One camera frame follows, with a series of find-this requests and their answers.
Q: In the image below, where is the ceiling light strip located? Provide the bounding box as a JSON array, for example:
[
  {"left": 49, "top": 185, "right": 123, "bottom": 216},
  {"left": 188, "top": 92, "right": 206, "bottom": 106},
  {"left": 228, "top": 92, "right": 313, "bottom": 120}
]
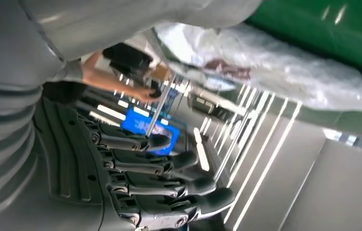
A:
[
  {"left": 232, "top": 101, "right": 302, "bottom": 231},
  {"left": 223, "top": 98, "right": 289, "bottom": 224}
]

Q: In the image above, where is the blue screen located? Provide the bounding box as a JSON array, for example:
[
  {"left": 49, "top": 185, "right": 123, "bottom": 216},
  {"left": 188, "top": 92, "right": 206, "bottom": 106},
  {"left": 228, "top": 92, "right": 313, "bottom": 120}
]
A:
[{"left": 122, "top": 108, "right": 181, "bottom": 157}]

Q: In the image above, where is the person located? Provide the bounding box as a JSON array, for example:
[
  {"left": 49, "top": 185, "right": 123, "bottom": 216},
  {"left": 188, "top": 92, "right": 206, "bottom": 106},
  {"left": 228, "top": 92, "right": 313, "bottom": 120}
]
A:
[{"left": 42, "top": 42, "right": 164, "bottom": 104}]

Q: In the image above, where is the metal pole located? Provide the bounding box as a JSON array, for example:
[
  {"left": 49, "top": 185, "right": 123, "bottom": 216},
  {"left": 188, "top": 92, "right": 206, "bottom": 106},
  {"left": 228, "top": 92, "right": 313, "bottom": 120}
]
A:
[{"left": 145, "top": 73, "right": 177, "bottom": 138}]

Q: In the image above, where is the green conveyor belt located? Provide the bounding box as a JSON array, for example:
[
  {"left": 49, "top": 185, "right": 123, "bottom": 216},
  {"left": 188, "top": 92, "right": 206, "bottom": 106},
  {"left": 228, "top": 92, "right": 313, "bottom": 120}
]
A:
[{"left": 246, "top": 0, "right": 362, "bottom": 80}]

